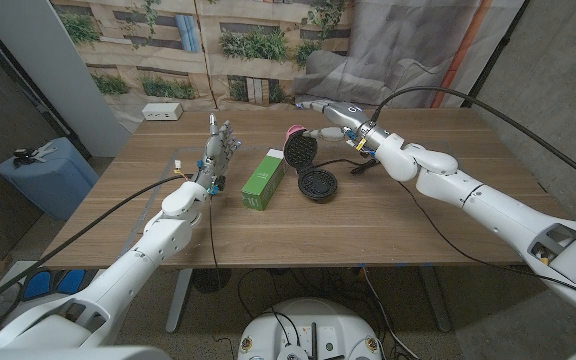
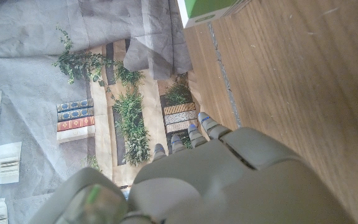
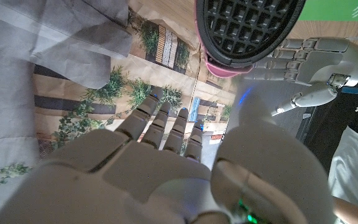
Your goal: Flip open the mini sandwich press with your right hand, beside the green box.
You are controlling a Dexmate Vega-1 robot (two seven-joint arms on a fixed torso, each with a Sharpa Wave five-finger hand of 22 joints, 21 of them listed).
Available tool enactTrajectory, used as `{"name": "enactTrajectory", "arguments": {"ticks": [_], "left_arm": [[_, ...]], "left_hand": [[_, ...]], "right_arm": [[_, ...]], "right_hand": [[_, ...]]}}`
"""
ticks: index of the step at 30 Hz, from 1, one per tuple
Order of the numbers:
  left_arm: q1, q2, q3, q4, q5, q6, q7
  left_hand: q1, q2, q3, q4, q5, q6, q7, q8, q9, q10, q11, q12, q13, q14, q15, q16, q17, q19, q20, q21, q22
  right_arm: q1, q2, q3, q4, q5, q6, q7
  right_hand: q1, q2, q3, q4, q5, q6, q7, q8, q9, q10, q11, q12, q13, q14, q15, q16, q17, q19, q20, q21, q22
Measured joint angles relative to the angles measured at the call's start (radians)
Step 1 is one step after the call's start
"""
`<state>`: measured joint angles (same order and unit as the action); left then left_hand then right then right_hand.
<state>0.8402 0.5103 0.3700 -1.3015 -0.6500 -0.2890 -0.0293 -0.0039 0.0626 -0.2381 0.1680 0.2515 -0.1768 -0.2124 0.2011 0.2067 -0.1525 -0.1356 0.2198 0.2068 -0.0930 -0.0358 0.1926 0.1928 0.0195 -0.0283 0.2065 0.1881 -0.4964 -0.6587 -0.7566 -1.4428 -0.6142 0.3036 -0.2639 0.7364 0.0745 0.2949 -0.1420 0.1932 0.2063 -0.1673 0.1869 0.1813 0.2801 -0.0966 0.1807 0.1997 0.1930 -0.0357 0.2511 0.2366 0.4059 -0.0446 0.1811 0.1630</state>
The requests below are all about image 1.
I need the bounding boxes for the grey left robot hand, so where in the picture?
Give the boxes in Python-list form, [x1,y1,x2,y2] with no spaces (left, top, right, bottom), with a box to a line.
[191,113,242,196]

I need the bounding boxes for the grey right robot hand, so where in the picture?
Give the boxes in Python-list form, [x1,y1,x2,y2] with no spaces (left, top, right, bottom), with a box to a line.
[295,99,394,151]

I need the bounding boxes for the pink mini sandwich press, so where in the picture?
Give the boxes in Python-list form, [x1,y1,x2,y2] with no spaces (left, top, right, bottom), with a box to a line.
[283,124,339,204]

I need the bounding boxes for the green and white box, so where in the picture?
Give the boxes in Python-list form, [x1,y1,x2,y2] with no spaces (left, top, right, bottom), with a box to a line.
[240,148,288,212]

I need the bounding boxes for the white power strip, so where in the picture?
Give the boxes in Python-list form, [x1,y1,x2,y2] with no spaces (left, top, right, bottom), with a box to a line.
[141,102,184,122]

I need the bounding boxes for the printed fabric backdrop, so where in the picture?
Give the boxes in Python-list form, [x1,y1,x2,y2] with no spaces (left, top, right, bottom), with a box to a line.
[50,0,527,134]

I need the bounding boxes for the round black floor disc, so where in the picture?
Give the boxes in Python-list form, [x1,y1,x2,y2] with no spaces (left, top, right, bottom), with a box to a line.
[191,268,233,295]

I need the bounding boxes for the white table leg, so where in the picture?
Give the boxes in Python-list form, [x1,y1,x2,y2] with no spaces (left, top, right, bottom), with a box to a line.
[165,268,194,334]

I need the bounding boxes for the blue storage bin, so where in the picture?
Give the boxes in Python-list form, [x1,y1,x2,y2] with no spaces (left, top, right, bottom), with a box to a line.
[0,137,100,221]

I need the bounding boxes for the white column panel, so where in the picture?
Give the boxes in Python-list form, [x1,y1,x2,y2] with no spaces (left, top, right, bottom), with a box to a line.
[0,0,133,159]

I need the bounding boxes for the black and grey tools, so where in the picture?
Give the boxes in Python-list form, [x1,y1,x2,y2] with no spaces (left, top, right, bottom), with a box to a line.
[12,141,59,169]

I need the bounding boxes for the blue pad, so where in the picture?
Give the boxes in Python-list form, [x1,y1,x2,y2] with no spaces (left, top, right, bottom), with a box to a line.
[55,269,87,296]
[22,269,53,301]

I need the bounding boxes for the white robot torso base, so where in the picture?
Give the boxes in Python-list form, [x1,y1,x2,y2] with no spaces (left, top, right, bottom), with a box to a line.
[237,298,383,360]

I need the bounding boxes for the grey table leg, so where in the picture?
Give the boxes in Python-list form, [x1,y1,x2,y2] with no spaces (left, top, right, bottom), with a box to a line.
[420,264,452,334]

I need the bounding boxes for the black press power cord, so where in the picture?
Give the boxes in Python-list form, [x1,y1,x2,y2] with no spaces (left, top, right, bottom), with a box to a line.
[312,157,382,176]

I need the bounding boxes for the thin black left wrist cable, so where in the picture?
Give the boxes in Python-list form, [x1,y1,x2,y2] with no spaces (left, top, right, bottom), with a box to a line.
[207,197,222,281]

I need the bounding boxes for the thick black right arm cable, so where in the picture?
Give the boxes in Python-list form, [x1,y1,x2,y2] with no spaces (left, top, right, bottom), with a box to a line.
[370,85,576,194]

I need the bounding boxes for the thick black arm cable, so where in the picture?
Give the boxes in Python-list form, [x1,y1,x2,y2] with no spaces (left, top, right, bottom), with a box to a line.
[0,173,189,319]
[370,85,576,194]

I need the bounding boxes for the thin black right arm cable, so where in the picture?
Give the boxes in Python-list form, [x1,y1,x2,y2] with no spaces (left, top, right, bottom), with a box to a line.
[397,180,576,296]

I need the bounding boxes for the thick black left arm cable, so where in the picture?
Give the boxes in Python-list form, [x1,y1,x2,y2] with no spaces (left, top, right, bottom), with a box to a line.
[0,173,189,319]

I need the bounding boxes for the grey floor cable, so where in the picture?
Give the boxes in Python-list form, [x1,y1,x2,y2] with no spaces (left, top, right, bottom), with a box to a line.
[361,267,422,360]

